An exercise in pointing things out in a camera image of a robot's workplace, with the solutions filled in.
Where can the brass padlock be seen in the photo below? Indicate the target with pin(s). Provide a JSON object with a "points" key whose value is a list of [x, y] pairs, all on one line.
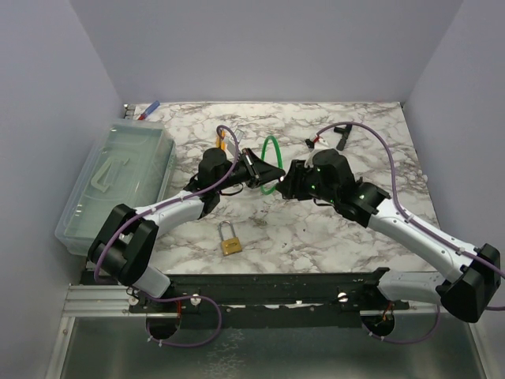
{"points": [[230, 245]]}

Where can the yellow utility knife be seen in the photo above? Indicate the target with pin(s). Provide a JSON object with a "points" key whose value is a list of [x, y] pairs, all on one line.
{"points": [[220, 140]]}

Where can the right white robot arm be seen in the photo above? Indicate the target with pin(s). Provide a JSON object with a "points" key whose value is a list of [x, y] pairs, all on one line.
{"points": [[465, 277]]}

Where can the black T-shaped tool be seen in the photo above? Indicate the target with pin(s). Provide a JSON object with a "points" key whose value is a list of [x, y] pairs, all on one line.
{"points": [[344, 131]]}

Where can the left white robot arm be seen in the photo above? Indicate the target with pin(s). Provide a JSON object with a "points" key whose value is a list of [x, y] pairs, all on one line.
{"points": [[124, 244]]}

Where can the clear plastic storage box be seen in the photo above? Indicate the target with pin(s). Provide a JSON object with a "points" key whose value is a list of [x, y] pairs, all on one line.
{"points": [[132, 164]]}

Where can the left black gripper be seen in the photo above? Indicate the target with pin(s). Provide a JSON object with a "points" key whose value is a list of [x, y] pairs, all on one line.
{"points": [[259, 172]]}

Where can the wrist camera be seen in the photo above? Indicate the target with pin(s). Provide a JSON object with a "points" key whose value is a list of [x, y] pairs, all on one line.
{"points": [[315, 143], [239, 134]]}

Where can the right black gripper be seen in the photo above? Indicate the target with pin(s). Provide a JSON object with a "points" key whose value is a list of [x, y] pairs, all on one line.
{"points": [[292, 185]]}

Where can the aluminium extrusion rail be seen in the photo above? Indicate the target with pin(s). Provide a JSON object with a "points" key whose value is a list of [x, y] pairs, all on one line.
{"points": [[96, 301]]}

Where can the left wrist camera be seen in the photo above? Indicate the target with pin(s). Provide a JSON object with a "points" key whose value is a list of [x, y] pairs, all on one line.
{"points": [[239, 134]]}

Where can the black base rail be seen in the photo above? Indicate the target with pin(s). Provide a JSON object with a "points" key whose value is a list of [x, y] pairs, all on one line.
{"points": [[279, 300]]}

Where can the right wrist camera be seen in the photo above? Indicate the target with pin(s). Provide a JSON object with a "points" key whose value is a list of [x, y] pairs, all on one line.
{"points": [[315, 143]]}

